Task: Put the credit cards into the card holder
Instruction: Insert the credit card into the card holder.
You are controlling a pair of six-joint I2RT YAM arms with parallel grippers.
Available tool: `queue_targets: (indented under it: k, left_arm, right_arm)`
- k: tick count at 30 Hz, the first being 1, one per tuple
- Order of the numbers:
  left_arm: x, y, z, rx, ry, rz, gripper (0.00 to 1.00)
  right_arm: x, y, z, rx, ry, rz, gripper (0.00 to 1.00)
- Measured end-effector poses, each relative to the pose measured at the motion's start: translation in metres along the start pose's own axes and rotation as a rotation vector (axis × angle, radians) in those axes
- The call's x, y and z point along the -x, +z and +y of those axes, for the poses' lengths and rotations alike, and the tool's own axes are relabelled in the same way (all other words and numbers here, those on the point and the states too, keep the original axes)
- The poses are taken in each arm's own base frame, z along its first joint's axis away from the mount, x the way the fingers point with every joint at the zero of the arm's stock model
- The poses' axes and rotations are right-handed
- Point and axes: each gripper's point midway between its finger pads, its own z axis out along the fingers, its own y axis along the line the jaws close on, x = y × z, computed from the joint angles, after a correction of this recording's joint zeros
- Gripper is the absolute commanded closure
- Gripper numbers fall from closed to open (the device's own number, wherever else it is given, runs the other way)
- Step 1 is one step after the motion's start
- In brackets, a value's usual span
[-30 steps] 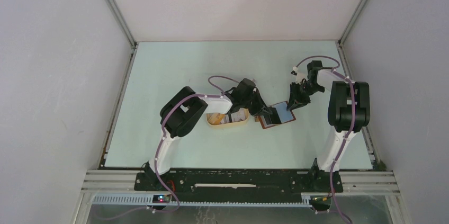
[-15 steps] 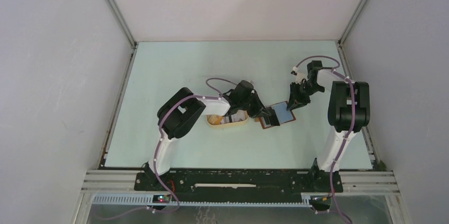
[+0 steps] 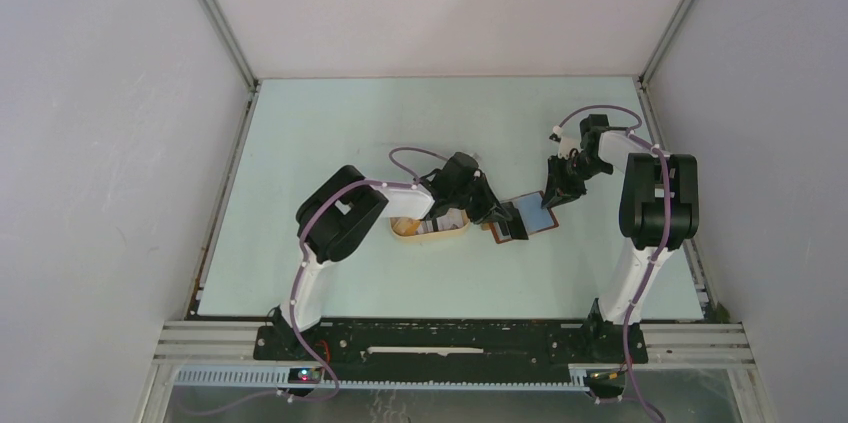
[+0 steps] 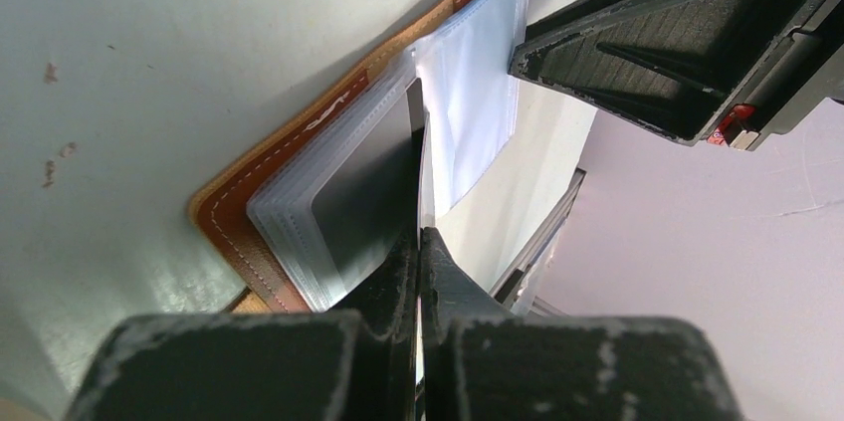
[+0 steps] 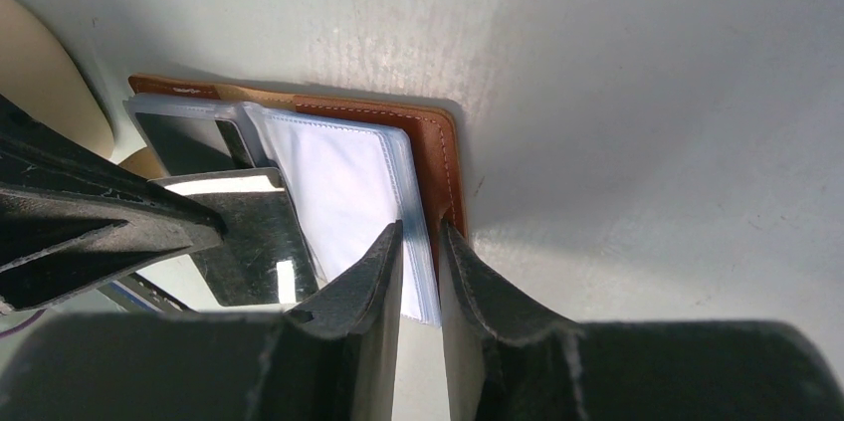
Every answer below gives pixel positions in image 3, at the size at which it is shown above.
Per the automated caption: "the aluminium frame rail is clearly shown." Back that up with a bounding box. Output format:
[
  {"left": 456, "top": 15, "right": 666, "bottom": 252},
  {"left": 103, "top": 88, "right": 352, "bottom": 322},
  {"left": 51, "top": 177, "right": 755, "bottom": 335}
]
[{"left": 153, "top": 320, "right": 757, "bottom": 391}]

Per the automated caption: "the stack of white cards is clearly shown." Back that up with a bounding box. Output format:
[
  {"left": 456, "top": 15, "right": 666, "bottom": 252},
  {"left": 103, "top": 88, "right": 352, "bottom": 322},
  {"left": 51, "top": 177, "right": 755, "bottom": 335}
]
[{"left": 417, "top": 208, "right": 468, "bottom": 234}]

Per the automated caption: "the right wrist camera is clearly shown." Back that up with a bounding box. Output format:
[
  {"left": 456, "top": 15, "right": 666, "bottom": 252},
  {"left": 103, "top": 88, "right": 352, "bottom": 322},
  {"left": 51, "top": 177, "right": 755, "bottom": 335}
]
[{"left": 549, "top": 126, "right": 580, "bottom": 159}]

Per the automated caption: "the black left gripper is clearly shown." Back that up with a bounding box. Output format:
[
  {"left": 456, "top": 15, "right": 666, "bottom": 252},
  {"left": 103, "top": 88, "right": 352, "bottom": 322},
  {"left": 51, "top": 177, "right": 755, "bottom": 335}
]
[{"left": 450, "top": 174, "right": 511, "bottom": 226}]

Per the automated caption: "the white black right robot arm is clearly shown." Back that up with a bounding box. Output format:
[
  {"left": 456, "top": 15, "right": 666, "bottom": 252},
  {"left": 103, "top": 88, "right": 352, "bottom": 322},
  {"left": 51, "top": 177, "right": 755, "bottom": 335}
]
[{"left": 541, "top": 113, "right": 699, "bottom": 361}]

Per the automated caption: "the beige plastic card tray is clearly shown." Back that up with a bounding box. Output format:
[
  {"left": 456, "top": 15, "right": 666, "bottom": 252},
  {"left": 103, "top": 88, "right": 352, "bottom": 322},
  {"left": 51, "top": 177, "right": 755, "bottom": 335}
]
[{"left": 389, "top": 209, "right": 471, "bottom": 243}]

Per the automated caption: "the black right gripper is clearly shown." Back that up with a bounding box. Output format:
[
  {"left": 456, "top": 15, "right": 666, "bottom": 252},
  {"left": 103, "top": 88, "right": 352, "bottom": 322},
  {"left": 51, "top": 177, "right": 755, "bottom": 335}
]
[{"left": 541, "top": 153, "right": 612, "bottom": 209}]

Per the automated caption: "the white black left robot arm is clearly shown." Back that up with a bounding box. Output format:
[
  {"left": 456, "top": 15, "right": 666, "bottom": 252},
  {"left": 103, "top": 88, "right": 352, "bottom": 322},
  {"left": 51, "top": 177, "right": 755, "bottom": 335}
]
[{"left": 272, "top": 147, "right": 517, "bottom": 360}]

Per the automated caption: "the brown leather card holder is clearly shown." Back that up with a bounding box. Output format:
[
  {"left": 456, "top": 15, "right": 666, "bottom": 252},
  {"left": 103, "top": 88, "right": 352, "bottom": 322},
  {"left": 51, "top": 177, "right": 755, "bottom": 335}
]
[{"left": 482, "top": 191, "right": 559, "bottom": 244}]

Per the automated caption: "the orange VIP card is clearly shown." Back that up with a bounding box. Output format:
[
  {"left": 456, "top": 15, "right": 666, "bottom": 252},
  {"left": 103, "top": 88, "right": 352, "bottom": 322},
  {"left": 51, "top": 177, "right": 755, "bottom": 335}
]
[{"left": 390, "top": 218, "right": 422, "bottom": 237}]

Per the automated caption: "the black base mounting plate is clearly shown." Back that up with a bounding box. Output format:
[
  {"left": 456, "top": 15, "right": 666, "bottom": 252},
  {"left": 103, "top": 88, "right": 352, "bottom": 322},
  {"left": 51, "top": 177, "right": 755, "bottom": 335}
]
[{"left": 253, "top": 317, "right": 649, "bottom": 384}]

